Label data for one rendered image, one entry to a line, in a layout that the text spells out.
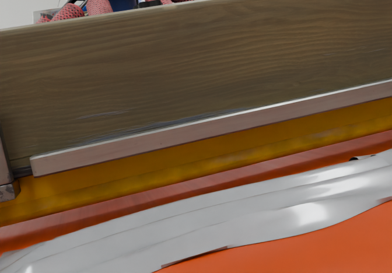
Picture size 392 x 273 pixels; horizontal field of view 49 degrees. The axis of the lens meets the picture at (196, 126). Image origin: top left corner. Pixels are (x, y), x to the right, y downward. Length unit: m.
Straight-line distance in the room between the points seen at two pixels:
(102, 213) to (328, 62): 0.16
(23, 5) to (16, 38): 4.28
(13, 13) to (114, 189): 4.29
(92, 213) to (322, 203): 0.13
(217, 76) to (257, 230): 0.11
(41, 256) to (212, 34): 0.14
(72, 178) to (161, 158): 0.05
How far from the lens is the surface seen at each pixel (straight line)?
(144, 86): 0.23
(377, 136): 0.32
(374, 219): 0.17
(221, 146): 0.25
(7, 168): 0.22
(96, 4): 0.91
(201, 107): 0.24
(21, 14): 4.50
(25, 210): 0.25
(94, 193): 0.24
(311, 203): 0.17
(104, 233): 0.19
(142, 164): 0.24
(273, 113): 0.24
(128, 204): 0.25
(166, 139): 0.22
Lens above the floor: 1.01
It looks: 5 degrees down
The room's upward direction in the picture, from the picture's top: 11 degrees counter-clockwise
